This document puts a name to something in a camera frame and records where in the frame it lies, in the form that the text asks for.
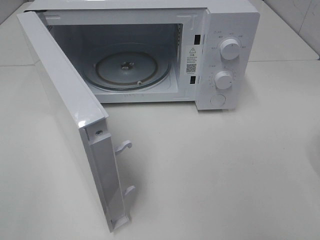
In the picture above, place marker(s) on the round white door button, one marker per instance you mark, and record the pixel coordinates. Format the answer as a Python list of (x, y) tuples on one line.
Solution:
[(218, 100)]

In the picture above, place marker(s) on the white microwave door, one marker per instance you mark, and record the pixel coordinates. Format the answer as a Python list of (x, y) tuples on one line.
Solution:
[(81, 118)]

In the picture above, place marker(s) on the white timer knob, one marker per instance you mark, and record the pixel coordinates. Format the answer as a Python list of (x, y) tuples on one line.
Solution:
[(223, 80)]

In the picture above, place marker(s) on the glass microwave turntable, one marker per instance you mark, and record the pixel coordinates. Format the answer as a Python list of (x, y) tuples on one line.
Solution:
[(127, 71)]

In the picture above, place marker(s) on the white warning label sticker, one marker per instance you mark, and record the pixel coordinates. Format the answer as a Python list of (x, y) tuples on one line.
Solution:
[(192, 57)]

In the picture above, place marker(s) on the white microwave oven body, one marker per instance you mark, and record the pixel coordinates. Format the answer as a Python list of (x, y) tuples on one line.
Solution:
[(89, 30)]

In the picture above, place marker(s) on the upper white power knob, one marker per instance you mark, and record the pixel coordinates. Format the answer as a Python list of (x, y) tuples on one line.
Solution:
[(230, 48)]

